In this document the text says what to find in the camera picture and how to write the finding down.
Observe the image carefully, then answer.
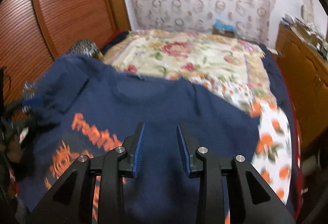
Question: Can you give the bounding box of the red cloth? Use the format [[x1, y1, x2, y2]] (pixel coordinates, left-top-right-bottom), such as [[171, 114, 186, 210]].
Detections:
[[283, 83, 305, 217]]

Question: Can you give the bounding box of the cardboard box with blue contents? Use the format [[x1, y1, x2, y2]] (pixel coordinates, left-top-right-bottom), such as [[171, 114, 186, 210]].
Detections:
[[212, 19, 237, 36]]

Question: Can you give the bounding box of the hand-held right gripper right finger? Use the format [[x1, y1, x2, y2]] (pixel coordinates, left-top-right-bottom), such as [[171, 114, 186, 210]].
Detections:
[[176, 122, 298, 224]]

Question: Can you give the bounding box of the white round container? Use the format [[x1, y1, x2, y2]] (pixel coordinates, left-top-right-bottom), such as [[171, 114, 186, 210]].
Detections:
[[303, 157, 319, 177]]

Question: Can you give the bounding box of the navy bed cover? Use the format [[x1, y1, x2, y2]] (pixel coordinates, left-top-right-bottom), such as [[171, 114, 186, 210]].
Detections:
[[259, 43, 299, 217]]

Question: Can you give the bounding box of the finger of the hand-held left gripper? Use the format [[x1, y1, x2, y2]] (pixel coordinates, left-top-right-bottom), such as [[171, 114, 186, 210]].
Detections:
[[0, 118, 36, 138], [5, 96, 44, 114]]

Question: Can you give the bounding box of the white orange-print bed sheet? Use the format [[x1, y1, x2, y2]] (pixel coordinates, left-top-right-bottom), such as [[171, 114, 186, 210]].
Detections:
[[164, 73, 294, 224]]

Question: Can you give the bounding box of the clutter of small bottles and boxes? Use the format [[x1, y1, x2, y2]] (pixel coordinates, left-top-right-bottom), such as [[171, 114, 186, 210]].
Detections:
[[281, 5, 328, 61]]

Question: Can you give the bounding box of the navy sweatshirt with orange print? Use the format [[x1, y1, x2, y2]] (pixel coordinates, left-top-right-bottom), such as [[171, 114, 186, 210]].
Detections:
[[15, 54, 260, 224]]

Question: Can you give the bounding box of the dark patterned folded cloth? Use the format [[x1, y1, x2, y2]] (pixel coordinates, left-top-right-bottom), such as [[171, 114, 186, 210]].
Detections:
[[23, 38, 103, 102]]

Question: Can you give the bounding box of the wooden cabinet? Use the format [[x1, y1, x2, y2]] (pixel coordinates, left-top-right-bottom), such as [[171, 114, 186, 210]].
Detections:
[[275, 23, 328, 153]]

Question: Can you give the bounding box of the wooden louvered wardrobe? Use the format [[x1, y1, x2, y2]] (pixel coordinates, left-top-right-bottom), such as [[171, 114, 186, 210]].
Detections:
[[0, 0, 132, 108]]

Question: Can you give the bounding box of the cream floral blanket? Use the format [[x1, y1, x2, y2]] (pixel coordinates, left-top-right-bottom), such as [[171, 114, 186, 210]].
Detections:
[[102, 29, 269, 112]]

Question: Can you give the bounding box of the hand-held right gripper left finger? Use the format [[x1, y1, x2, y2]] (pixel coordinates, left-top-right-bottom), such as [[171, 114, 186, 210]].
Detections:
[[26, 122, 145, 224]]

